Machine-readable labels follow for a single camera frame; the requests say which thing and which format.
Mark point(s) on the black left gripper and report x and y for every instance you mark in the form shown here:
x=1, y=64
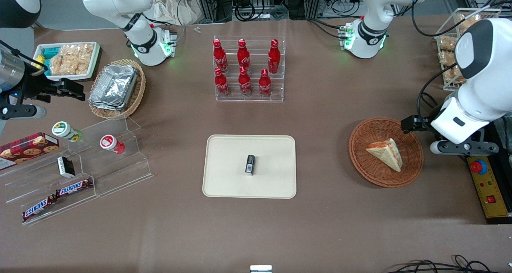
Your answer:
x=416, y=124

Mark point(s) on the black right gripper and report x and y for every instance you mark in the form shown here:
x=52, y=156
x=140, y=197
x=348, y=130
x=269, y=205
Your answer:
x=32, y=86

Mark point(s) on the triangle sandwich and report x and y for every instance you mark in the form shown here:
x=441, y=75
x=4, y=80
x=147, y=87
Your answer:
x=386, y=153

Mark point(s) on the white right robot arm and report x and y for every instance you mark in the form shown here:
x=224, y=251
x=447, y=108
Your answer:
x=140, y=41

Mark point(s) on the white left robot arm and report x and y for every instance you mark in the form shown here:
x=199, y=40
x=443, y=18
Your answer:
x=488, y=85

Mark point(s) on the white plastic tray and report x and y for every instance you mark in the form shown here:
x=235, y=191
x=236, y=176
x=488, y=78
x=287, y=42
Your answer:
x=96, y=53

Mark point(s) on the brown round wicker basket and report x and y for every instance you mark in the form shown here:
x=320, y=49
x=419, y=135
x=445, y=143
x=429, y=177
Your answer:
x=364, y=161

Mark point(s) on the light oval wicker basket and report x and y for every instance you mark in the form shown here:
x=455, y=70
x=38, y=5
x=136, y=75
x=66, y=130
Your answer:
x=140, y=93

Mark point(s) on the beige rectangular tray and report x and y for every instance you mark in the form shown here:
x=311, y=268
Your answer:
x=228, y=169

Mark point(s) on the bagged rice snacks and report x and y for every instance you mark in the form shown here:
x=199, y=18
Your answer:
x=72, y=59

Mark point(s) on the stacked aluminium foil trays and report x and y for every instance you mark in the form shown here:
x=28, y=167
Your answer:
x=114, y=87

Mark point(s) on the green lid cup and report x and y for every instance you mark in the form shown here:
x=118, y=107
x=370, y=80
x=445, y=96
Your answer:
x=64, y=130

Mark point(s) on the teal small box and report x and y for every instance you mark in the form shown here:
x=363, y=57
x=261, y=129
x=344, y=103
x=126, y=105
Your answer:
x=50, y=53

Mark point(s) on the yellow small packet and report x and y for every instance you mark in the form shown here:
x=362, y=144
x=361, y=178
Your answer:
x=39, y=61

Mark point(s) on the red lid cup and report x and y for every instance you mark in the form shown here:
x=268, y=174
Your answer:
x=110, y=143

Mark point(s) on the bagged snack in rack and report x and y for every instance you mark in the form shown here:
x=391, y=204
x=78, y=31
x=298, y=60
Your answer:
x=447, y=43
x=468, y=23
x=452, y=75

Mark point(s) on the red cookie box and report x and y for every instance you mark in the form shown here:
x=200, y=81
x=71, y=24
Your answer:
x=28, y=149

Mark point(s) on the small black white box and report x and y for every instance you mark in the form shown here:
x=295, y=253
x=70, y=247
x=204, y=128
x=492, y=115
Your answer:
x=66, y=167

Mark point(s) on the red emergency stop button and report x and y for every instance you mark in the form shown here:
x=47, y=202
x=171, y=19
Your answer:
x=478, y=167

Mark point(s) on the clear acrylic step stand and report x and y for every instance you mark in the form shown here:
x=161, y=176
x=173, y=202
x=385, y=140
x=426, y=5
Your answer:
x=116, y=173

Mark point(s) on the snickers bar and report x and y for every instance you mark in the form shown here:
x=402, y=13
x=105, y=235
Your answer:
x=38, y=208
x=74, y=187

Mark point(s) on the black appliance base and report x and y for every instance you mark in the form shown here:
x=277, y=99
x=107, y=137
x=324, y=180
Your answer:
x=502, y=165

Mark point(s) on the yellow emergency stop panel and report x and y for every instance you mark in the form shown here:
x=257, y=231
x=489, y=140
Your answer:
x=490, y=193

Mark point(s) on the beige cloth bag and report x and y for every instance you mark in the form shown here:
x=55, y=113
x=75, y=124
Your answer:
x=172, y=7

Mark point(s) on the red cola bottle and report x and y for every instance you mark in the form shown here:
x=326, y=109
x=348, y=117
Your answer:
x=265, y=85
x=243, y=57
x=244, y=84
x=274, y=59
x=220, y=57
x=221, y=85

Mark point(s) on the small black box with label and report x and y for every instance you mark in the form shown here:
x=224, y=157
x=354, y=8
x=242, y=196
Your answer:
x=250, y=165

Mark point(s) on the clear acrylic bottle rack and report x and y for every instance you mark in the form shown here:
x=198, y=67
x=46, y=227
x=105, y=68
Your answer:
x=256, y=45

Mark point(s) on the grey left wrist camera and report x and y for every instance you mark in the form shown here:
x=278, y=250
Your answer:
x=460, y=147

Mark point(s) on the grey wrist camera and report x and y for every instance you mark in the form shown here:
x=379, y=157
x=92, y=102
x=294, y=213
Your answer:
x=22, y=111
x=460, y=147

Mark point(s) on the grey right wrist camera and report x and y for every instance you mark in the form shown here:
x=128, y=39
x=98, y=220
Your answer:
x=22, y=111

